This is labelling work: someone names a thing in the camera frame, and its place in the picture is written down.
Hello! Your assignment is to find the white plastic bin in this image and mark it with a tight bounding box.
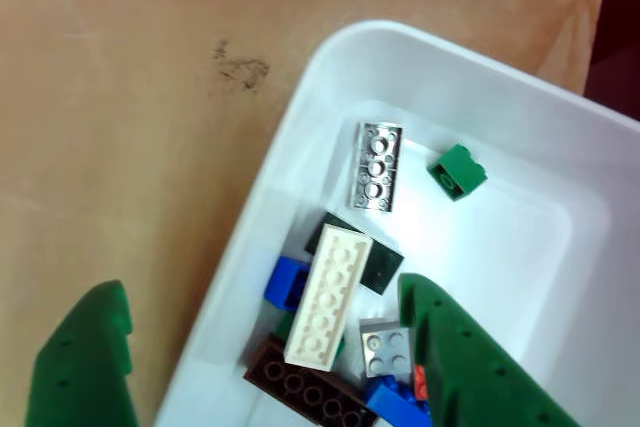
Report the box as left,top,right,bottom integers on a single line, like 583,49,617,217
152,20,640,427

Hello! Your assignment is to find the blue two-by-four lego brick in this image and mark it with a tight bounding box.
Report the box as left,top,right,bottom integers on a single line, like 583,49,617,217
364,374,434,427

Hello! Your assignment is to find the dark green lego brick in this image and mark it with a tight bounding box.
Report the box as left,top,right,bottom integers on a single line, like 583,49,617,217
304,211,405,296

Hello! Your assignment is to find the grey two-by-three lego brick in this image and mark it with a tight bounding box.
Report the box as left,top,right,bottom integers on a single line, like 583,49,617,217
347,121,404,213

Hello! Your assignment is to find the blue small lego brick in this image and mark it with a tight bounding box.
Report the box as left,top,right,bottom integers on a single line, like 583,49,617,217
263,255,314,312

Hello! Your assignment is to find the brown long lego brick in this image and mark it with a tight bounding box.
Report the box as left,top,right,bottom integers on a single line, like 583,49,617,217
243,332,379,427

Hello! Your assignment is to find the light grey square lego plate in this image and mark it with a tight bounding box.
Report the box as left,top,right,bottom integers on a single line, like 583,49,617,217
358,317,417,379

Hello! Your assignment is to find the green square lego brick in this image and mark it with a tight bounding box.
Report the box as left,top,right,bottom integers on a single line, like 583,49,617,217
427,143,490,203

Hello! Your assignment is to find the red long lego brick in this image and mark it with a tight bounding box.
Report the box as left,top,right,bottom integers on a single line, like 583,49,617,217
412,365,431,401

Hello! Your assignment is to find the green lego plate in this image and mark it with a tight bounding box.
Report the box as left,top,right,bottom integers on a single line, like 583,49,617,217
273,311,347,363

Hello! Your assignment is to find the white long lego brick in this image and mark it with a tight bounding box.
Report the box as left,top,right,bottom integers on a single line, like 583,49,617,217
283,224,374,373

